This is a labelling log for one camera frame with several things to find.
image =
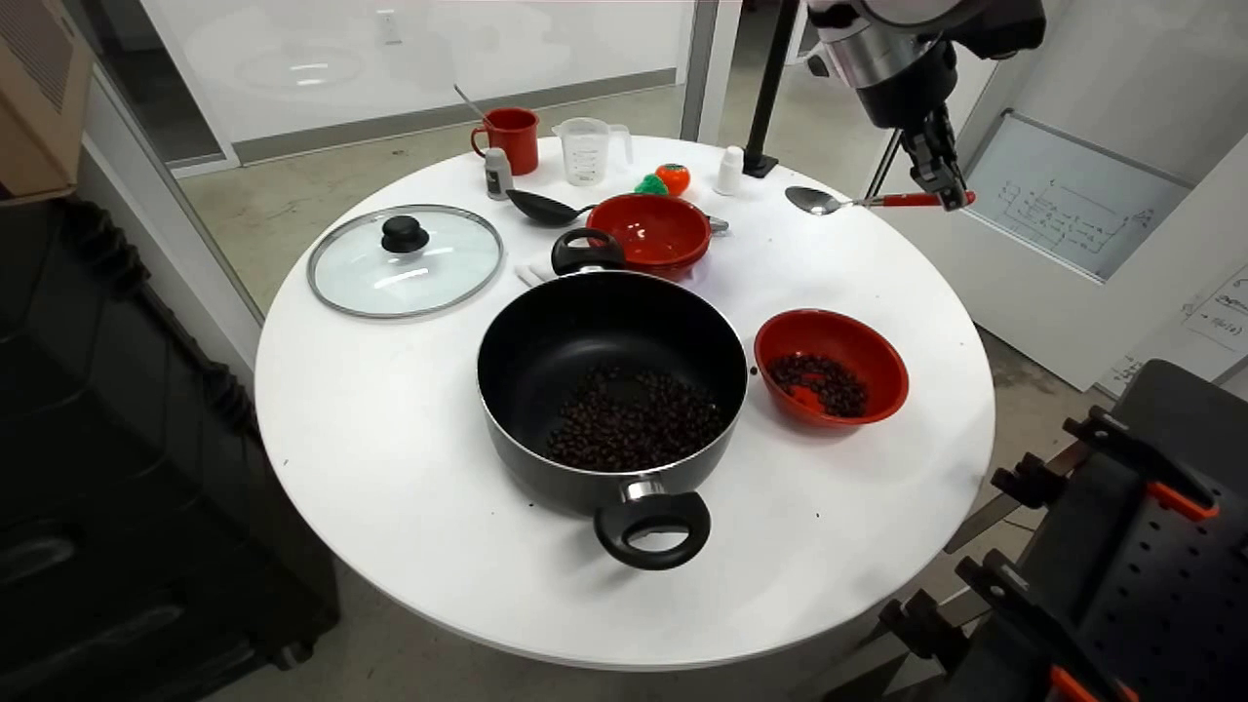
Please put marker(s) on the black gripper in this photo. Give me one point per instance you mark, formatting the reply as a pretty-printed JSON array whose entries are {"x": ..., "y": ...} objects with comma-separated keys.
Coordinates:
[{"x": 923, "y": 84}]

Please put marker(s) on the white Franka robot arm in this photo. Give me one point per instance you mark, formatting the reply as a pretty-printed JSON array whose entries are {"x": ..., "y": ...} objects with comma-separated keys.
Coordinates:
[{"x": 961, "y": 21}]

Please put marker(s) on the orange bowl with beans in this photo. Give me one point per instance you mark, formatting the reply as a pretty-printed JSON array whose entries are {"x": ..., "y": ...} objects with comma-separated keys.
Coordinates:
[{"x": 861, "y": 344}]

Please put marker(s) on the empty red bowl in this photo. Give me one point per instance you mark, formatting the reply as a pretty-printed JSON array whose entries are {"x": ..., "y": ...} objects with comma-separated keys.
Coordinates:
[{"x": 648, "y": 231}]

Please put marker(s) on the black cooking pot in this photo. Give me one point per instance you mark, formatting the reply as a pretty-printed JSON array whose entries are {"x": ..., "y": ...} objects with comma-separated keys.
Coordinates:
[{"x": 588, "y": 337}]

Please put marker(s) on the whiteboard panel on door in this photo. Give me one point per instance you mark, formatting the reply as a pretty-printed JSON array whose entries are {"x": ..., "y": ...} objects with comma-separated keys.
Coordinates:
[{"x": 1077, "y": 201}]

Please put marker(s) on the black tripod stand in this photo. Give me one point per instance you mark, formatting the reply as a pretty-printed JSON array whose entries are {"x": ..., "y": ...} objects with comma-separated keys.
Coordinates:
[{"x": 771, "y": 92}]

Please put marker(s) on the white shaker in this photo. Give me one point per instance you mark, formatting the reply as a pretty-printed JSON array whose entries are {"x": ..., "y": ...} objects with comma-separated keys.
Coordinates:
[{"x": 732, "y": 172}]

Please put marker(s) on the small coffee bean pile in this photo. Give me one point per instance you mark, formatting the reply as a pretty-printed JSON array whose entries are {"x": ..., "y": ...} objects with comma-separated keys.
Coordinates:
[{"x": 819, "y": 384}]

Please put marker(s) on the orange ball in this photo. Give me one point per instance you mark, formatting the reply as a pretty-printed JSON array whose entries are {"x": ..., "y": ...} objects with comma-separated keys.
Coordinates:
[{"x": 678, "y": 176}]

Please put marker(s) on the green ball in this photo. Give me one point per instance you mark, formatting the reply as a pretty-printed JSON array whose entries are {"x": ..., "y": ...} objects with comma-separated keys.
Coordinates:
[{"x": 648, "y": 190}]

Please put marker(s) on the black orange clamp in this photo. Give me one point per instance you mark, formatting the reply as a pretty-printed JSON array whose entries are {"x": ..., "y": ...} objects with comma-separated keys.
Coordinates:
[
  {"x": 1117, "y": 461},
  {"x": 1027, "y": 610}
]

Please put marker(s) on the clear plastic measuring cup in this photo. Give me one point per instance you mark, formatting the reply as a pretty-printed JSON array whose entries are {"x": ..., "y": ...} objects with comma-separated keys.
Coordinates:
[{"x": 588, "y": 155}]

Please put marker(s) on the large coffee bean pile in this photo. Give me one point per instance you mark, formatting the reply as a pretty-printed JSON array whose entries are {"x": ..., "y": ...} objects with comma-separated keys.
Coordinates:
[{"x": 624, "y": 420}]

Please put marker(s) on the black ladle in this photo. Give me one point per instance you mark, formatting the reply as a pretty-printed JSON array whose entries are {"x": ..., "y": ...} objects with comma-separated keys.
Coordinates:
[{"x": 541, "y": 209}]

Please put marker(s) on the red mug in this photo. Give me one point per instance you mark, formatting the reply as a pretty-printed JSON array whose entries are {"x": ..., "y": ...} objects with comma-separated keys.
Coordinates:
[{"x": 515, "y": 144}]

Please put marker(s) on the small grey shaker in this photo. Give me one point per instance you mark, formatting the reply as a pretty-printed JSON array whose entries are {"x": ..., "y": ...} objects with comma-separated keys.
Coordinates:
[{"x": 497, "y": 172}]

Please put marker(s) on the black perforated workbench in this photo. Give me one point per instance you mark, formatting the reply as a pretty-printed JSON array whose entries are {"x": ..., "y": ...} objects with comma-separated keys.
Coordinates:
[{"x": 1173, "y": 586}]

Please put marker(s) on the glass lid black knob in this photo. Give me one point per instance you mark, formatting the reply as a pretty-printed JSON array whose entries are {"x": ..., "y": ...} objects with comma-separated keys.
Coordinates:
[{"x": 423, "y": 276}]

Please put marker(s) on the cardboard box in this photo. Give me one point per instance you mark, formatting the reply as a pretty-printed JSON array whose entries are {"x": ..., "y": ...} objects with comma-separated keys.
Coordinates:
[{"x": 31, "y": 101}]

